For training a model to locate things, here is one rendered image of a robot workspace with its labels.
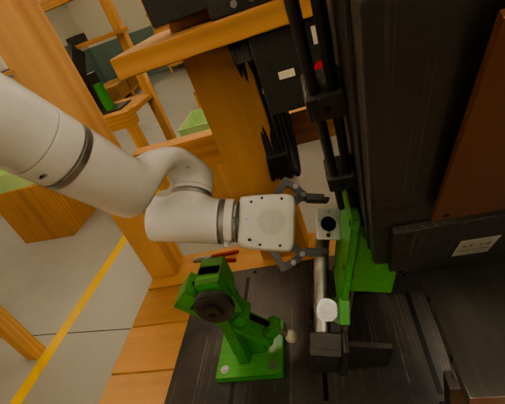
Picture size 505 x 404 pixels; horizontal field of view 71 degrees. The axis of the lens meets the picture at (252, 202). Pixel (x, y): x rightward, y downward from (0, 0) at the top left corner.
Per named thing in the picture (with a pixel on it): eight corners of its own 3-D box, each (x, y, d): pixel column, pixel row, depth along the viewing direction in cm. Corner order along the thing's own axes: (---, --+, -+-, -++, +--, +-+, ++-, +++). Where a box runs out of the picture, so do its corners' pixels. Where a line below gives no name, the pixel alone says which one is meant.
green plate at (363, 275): (388, 318, 60) (414, 221, 48) (338, 316, 61) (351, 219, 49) (375, 269, 69) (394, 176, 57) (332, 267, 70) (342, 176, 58)
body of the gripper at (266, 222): (228, 248, 60) (294, 252, 59) (232, 189, 61) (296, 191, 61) (232, 250, 67) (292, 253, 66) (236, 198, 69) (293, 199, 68)
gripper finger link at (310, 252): (290, 265, 61) (329, 267, 60) (290, 247, 61) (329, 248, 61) (288, 265, 64) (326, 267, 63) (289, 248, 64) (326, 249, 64)
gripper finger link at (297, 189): (292, 199, 63) (329, 200, 62) (292, 182, 63) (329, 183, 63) (291, 202, 66) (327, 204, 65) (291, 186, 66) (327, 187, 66)
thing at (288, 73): (359, 93, 65) (345, 5, 57) (270, 117, 69) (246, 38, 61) (350, 74, 75) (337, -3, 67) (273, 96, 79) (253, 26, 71)
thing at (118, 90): (125, 103, 841) (115, 85, 818) (97, 112, 862) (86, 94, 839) (143, 87, 939) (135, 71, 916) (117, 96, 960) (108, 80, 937)
